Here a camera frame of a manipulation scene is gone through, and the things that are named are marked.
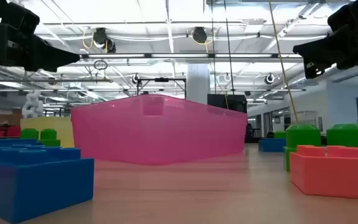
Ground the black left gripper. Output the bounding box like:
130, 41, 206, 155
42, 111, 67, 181
0, 0, 81, 73

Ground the orange toy brick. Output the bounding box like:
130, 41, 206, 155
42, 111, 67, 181
289, 144, 358, 202

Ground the white twisted sculpture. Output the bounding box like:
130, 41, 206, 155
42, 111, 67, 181
21, 89, 45, 119

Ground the yellow block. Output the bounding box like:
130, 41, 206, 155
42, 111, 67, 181
19, 116, 75, 149

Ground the brown cardboard box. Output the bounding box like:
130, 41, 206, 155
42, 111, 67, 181
0, 108, 23, 127

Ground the red background object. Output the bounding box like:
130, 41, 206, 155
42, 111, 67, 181
0, 118, 22, 138

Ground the white building pillar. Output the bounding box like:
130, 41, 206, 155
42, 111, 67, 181
186, 63, 211, 105

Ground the pink translucent plastic bin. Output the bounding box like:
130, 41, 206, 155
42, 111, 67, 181
70, 94, 249, 166

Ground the yellow hanging cable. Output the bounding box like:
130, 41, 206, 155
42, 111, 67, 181
267, 0, 300, 125

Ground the hanging black cable loop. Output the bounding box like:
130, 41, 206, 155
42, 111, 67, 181
93, 59, 109, 71

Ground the black ceiling cord reel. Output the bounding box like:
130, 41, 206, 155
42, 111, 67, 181
91, 27, 117, 54
190, 26, 214, 45

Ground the black background rig frame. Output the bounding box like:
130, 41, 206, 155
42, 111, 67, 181
136, 77, 188, 100

